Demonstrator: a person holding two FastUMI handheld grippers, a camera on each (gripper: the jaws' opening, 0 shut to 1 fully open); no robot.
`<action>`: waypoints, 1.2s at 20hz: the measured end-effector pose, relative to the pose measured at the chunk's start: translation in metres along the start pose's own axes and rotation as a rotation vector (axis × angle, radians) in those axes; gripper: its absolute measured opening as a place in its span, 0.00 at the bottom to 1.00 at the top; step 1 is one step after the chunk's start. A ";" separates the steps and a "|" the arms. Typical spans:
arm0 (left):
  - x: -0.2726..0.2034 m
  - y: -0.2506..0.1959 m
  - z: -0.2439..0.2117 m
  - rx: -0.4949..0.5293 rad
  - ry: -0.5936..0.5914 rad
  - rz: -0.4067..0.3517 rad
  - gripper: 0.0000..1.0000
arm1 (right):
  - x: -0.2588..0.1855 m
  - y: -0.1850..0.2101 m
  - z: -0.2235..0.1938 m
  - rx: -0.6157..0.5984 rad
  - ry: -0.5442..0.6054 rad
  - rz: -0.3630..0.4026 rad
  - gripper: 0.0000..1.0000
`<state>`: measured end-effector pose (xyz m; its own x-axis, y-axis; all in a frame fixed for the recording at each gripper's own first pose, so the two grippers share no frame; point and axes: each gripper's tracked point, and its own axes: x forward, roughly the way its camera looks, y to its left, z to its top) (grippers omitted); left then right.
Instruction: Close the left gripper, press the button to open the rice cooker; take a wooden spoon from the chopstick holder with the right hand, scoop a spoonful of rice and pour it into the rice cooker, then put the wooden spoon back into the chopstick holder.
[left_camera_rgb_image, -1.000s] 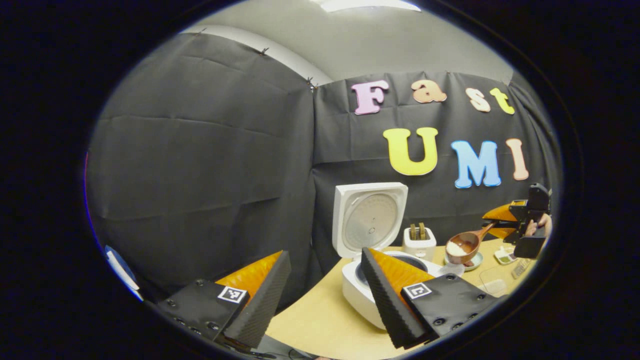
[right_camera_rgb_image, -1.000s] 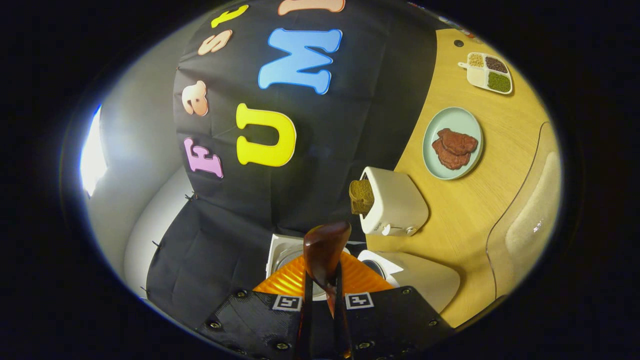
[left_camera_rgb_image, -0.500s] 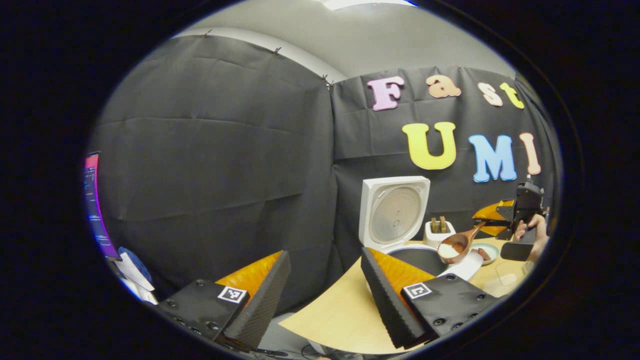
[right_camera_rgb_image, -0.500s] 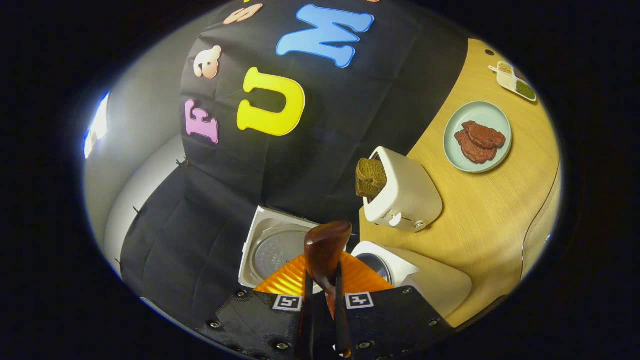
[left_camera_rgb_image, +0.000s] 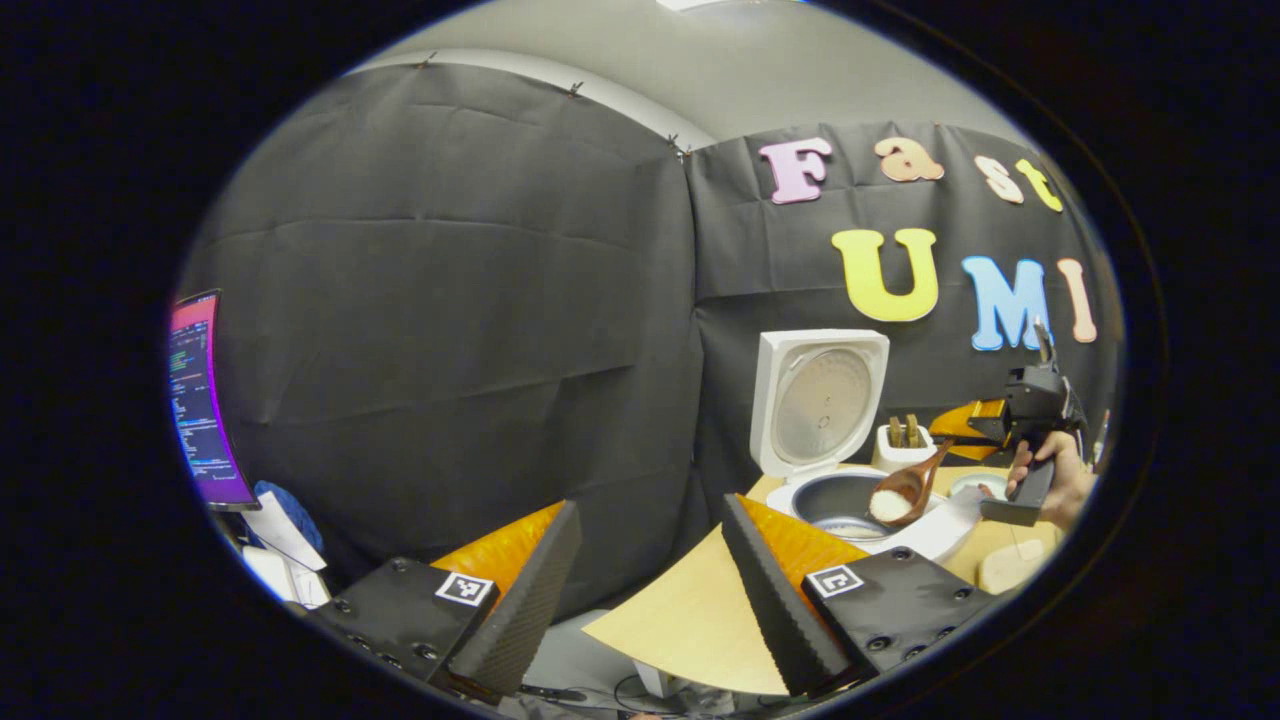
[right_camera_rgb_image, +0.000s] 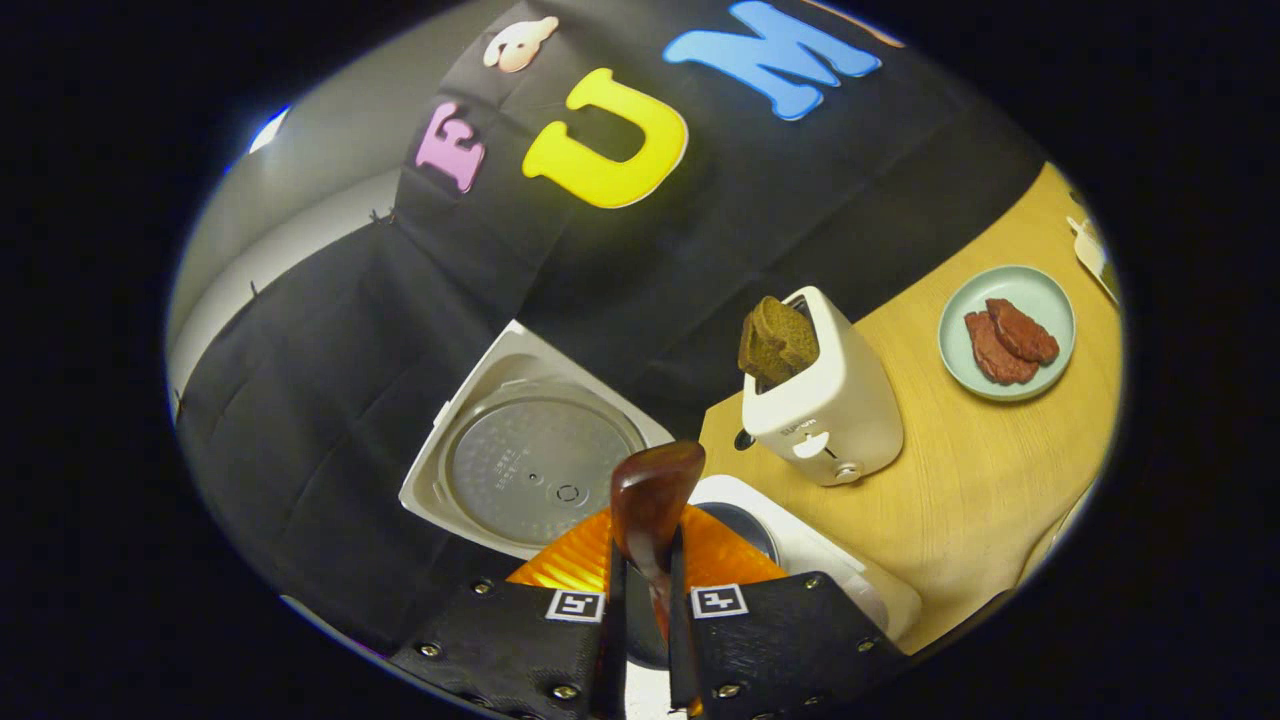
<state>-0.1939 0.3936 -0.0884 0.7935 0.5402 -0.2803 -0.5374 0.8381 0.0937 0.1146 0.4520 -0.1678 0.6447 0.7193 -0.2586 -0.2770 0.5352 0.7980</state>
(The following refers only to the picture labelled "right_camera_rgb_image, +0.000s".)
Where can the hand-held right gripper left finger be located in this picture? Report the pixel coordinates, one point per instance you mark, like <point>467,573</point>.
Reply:
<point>520,650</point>

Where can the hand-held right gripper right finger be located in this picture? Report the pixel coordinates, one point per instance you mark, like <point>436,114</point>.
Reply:
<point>780,650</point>

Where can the white rice cooker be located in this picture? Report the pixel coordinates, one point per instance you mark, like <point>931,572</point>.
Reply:
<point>530,470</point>

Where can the brown wooden spoon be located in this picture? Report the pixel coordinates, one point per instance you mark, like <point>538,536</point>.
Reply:
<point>650,500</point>

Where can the black table grommet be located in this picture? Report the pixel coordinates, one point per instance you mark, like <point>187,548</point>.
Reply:
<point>744,440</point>

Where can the white toaster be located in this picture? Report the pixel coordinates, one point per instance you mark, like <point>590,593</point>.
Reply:
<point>830,410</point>

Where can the black backdrop cloth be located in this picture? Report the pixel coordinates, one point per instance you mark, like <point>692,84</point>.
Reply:
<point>330,400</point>

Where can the red meat slice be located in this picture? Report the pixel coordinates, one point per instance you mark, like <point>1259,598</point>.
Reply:
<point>995,355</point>
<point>1025,330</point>

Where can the pale green plate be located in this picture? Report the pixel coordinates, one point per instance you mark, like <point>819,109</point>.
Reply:
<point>1010,285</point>

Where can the white divided grain dish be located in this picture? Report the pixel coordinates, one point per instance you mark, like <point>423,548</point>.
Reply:
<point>1095,255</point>

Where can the ceiling light panel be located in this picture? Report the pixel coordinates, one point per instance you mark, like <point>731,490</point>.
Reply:
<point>270,128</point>

